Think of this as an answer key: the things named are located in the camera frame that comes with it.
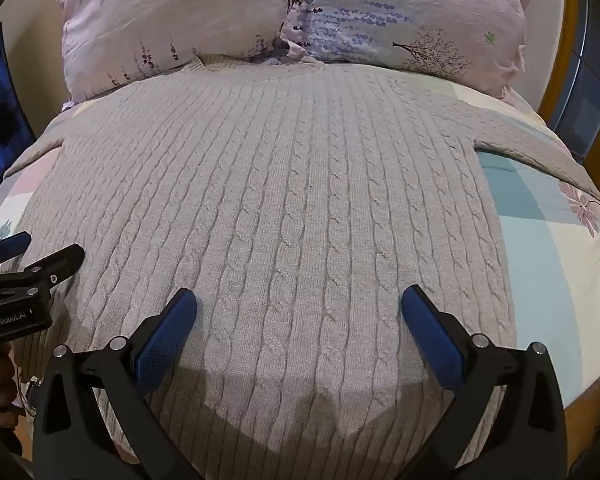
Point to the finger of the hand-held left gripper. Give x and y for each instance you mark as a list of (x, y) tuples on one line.
[(55, 266), (6, 249)]

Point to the pastel patchwork bed sheet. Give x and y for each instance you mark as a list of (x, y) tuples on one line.
[(545, 250)]

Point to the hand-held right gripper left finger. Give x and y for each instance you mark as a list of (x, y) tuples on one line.
[(166, 336)]

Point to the wooden headboard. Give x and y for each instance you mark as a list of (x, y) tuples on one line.
[(560, 55)]

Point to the lavender print pillow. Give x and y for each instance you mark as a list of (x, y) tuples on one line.
[(410, 15)]

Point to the person's left hand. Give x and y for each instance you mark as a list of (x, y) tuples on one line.
[(0, 380)]

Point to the pink floral pillow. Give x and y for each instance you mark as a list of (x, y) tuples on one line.
[(170, 20)]

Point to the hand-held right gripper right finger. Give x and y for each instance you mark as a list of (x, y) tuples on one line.
[(430, 336)]

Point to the blue curtain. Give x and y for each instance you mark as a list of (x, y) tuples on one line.
[(2, 110)]

